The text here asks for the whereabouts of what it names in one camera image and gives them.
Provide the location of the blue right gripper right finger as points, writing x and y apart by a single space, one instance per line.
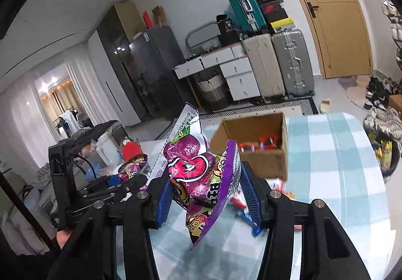
251 197

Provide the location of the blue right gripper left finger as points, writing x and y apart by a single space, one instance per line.
164 203

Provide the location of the purple grape candy bag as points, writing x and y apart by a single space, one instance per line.
203 183

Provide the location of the person's left hand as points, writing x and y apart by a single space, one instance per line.
62 237

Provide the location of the blue white snack pack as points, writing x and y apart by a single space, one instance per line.
256 231

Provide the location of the cardboard SF box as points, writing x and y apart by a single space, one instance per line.
269 164

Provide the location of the red orange snack pack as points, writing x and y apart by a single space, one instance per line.
263 144

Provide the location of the blue checkered tablecloth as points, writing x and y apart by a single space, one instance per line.
329 158

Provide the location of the striped laundry basket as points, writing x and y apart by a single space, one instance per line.
213 91

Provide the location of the silver suitcase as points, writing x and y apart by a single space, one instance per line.
294 62

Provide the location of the beige suitcase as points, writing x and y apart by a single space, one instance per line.
263 59

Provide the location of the black trash bin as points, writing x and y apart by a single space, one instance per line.
387 152

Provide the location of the black refrigerator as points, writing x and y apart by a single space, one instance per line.
154 53

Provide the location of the dark glass cabinet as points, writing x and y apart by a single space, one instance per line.
115 30

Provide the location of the small cardboard box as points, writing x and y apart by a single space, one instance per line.
395 101

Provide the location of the black red shoe boxes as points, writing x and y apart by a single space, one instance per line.
276 16

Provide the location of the teal suitcase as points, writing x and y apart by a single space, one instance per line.
249 15

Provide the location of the wooden door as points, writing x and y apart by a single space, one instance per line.
340 34

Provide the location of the shoe rack with shoes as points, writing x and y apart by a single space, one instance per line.
391 12

